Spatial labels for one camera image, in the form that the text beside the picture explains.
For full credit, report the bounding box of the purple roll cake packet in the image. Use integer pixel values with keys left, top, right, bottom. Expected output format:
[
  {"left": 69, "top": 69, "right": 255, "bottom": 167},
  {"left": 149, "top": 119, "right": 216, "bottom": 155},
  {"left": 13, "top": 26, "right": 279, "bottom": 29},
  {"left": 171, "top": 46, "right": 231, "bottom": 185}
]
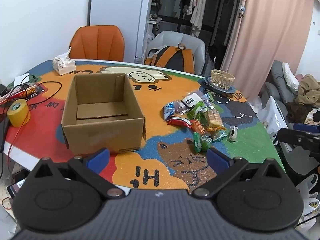
[{"left": 174, "top": 100, "right": 189, "bottom": 113}]

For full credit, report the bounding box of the orange and black backpack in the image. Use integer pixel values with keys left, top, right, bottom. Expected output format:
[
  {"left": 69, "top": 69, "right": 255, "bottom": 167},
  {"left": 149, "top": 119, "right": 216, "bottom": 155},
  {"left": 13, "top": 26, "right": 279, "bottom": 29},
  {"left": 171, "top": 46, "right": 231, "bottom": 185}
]
[{"left": 144, "top": 44, "right": 195, "bottom": 74}]

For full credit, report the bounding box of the brown coat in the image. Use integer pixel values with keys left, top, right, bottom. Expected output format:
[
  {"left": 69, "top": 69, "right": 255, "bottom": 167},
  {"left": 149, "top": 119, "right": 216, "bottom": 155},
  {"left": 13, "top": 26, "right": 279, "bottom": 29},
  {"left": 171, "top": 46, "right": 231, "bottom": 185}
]
[{"left": 295, "top": 74, "right": 320, "bottom": 105}]

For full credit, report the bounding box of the white plastic bag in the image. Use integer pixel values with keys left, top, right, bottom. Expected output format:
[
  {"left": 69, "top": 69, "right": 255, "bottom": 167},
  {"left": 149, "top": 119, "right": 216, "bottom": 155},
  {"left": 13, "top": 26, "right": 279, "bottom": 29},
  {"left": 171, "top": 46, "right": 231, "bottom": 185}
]
[
  {"left": 295, "top": 174, "right": 320, "bottom": 232},
  {"left": 256, "top": 96, "right": 288, "bottom": 139}
]

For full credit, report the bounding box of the yellow tape roll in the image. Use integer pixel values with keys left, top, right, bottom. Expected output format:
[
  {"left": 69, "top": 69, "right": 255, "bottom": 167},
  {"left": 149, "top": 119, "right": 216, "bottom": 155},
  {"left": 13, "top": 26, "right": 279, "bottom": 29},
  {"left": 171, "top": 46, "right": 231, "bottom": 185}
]
[{"left": 7, "top": 99, "right": 31, "bottom": 127}]

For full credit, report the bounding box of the dark grey seat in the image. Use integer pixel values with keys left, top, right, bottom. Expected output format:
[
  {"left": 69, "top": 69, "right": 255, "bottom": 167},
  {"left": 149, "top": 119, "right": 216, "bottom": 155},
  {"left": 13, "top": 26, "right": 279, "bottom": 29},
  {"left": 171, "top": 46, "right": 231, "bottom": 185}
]
[{"left": 276, "top": 140, "right": 320, "bottom": 177}]

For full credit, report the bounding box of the white cushion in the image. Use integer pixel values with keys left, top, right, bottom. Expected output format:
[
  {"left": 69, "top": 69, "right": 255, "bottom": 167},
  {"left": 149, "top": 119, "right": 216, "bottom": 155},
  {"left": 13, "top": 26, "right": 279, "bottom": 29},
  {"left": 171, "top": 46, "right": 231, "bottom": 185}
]
[{"left": 282, "top": 62, "right": 300, "bottom": 92}]

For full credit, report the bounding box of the woven bamboo basket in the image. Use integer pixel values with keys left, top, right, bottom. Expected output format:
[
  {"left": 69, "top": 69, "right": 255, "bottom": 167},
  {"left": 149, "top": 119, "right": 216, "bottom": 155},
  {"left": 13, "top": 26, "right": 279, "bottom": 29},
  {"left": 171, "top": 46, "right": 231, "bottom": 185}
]
[{"left": 211, "top": 69, "right": 235, "bottom": 90}]

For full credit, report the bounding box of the blue cookie packet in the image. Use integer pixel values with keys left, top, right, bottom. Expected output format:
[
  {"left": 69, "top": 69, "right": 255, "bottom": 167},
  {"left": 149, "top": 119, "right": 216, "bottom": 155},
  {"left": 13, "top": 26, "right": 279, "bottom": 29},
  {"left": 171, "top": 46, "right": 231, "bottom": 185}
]
[{"left": 163, "top": 102, "right": 179, "bottom": 122}]

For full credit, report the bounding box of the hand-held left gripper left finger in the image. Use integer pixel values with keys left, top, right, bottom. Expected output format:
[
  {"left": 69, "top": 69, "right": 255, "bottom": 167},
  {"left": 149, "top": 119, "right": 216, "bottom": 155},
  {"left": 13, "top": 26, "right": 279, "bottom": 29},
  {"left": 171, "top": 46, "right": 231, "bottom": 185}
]
[{"left": 29, "top": 148, "right": 125, "bottom": 199}]

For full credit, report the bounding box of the grey sofa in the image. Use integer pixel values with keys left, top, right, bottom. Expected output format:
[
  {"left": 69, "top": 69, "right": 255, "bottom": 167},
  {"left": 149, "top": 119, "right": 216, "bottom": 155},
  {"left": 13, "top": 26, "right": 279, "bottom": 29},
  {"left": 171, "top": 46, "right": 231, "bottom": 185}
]
[{"left": 260, "top": 60, "right": 320, "bottom": 120}]

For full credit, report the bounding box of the blue plate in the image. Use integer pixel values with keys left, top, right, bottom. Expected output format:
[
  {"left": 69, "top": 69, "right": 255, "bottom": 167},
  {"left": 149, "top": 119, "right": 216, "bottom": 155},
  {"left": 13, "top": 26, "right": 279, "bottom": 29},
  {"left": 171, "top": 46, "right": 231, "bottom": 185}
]
[{"left": 204, "top": 76, "right": 237, "bottom": 94}]

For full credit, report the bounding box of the yellow cracker packet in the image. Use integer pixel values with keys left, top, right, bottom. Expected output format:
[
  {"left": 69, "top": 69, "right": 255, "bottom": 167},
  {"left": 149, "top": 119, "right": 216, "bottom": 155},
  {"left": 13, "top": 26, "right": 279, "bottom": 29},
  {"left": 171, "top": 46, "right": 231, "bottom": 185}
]
[{"left": 205, "top": 109, "right": 225, "bottom": 132}]

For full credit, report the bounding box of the black smartphone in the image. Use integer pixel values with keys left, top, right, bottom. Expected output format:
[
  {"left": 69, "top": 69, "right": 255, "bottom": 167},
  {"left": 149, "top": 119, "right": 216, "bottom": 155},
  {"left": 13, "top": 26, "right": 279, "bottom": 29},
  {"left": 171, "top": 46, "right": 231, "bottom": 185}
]
[{"left": 7, "top": 179, "right": 27, "bottom": 198}]

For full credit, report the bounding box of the orange chair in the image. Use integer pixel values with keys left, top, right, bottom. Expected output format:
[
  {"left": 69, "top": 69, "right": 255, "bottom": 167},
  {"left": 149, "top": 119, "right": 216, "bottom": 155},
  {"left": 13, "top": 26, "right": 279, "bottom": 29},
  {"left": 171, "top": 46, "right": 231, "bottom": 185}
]
[{"left": 69, "top": 25, "right": 125, "bottom": 62}]

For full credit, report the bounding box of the curtain tieback charm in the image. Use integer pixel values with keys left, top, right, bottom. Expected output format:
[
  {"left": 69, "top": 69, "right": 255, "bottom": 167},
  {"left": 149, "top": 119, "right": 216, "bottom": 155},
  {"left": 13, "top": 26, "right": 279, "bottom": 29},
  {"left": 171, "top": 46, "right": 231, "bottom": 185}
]
[{"left": 239, "top": 0, "right": 248, "bottom": 18}]

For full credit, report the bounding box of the lime green snack packet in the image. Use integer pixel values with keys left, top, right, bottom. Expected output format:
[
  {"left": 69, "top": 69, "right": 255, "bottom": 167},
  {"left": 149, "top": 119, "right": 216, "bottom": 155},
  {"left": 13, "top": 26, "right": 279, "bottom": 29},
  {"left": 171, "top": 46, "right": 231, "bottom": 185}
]
[{"left": 187, "top": 102, "right": 208, "bottom": 119}]

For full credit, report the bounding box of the long green snack packet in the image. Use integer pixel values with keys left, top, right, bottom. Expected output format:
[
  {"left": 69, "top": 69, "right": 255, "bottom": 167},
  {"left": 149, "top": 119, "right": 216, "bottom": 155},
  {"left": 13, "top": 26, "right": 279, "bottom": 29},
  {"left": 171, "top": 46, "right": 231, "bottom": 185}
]
[{"left": 194, "top": 131, "right": 213, "bottom": 153}]

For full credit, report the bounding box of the white fridge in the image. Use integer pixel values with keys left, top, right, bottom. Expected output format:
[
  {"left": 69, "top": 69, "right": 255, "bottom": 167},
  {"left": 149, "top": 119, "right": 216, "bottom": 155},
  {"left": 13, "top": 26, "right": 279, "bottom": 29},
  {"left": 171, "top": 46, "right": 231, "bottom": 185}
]
[{"left": 90, "top": 0, "right": 157, "bottom": 62}]

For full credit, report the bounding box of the green clear snack packet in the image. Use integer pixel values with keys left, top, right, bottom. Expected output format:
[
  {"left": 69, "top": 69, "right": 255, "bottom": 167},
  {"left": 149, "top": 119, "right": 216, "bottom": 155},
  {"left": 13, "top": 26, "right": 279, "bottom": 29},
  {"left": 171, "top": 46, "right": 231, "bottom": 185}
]
[{"left": 211, "top": 130, "right": 228, "bottom": 142}]

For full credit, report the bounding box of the grey chair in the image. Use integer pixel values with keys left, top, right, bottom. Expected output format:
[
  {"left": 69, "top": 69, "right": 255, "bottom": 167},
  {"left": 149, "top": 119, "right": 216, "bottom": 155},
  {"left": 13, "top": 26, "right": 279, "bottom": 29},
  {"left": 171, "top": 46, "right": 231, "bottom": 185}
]
[{"left": 145, "top": 31, "right": 206, "bottom": 75}]

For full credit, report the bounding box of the pink curtain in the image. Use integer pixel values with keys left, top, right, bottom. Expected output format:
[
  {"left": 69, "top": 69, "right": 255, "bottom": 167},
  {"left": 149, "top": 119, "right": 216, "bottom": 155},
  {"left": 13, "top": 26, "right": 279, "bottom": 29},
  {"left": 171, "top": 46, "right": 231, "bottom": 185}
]
[{"left": 220, "top": 0, "right": 314, "bottom": 95}]

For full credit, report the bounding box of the white paper sheet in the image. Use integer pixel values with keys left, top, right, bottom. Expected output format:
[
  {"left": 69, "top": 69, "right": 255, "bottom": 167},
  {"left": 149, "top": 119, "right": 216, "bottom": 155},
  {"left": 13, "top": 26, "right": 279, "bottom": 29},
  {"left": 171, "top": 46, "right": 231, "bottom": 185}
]
[{"left": 14, "top": 73, "right": 33, "bottom": 87}]

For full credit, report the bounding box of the black cable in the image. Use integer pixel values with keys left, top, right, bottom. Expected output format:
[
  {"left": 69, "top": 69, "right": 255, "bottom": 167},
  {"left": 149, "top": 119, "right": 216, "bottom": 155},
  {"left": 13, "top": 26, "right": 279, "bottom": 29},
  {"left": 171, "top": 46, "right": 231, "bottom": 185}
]
[{"left": 20, "top": 74, "right": 62, "bottom": 110}]

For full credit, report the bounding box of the red snack packet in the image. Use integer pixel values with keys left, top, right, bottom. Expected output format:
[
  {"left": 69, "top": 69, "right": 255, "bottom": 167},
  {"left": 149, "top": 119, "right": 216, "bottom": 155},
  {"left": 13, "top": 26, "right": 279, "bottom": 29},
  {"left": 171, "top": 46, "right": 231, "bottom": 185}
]
[{"left": 167, "top": 116, "right": 192, "bottom": 128}]

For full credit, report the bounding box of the tissue pack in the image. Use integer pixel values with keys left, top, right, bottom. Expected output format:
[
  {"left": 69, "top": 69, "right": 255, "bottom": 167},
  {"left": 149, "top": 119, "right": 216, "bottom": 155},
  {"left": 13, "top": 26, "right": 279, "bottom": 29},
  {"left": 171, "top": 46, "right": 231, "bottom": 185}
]
[{"left": 52, "top": 47, "right": 76, "bottom": 75}]

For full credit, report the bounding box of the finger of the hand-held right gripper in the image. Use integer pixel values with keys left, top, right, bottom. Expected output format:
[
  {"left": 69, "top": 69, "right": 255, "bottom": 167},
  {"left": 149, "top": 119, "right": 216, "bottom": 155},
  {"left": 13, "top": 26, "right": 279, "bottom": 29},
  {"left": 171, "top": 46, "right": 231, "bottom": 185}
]
[
  {"left": 277, "top": 127, "right": 320, "bottom": 155},
  {"left": 293, "top": 123, "right": 320, "bottom": 133}
]

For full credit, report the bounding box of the orange snack packet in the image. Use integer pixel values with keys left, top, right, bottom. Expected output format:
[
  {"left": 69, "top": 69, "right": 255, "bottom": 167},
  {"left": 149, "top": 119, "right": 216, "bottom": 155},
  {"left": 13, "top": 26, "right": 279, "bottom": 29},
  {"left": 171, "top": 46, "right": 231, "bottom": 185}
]
[{"left": 190, "top": 119, "right": 208, "bottom": 135}]

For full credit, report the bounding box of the red orange snack bag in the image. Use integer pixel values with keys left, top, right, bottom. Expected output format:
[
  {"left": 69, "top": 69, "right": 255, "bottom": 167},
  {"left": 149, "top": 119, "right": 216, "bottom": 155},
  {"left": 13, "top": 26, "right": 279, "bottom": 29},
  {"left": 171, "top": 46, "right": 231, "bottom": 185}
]
[{"left": 0, "top": 83, "right": 40, "bottom": 103}]

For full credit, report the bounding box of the white black snack packet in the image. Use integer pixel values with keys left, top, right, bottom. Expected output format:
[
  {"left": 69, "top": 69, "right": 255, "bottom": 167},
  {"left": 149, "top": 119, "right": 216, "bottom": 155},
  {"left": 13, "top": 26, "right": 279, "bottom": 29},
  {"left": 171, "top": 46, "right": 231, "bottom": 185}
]
[{"left": 181, "top": 94, "right": 202, "bottom": 108}]

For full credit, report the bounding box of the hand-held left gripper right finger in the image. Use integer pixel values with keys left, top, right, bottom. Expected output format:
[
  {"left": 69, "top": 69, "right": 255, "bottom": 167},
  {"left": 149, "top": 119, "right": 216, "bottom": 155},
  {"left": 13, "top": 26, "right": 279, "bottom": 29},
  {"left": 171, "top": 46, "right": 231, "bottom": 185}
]
[{"left": 191, "top": 147, "right": 288, "bottom": 198}]

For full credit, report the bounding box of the brown cardboard box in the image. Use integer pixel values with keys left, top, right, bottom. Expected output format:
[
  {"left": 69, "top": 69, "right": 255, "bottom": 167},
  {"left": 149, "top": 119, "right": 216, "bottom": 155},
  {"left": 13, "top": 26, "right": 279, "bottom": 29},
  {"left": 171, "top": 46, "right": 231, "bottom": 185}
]
[{"left": 61, "top": 72, "right": 146, "bottom": 155}]

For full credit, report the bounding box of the floral hanging garment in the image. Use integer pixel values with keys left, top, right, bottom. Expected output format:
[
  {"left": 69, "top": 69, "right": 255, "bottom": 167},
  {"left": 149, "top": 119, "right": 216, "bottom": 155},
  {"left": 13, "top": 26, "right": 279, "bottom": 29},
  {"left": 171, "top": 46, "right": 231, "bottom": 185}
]
[{"left": 182, "top": 0, "right": 198, "bottom": 15}]

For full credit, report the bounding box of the white hanging garment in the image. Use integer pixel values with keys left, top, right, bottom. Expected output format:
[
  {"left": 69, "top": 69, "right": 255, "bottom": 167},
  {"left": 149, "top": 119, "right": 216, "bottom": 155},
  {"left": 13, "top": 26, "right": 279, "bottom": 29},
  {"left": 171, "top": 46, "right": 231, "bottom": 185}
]
[{"left": 191, "top": 0, "right": 208, "bottom": 32}]

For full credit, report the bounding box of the small black white packet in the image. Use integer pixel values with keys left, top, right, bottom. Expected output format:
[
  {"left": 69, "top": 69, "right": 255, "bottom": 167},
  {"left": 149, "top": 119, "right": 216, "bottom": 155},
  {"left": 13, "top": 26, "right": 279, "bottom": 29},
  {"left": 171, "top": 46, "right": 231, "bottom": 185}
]
[{"left": 228, "top": 126, "right": 238, "bottom": 142}]

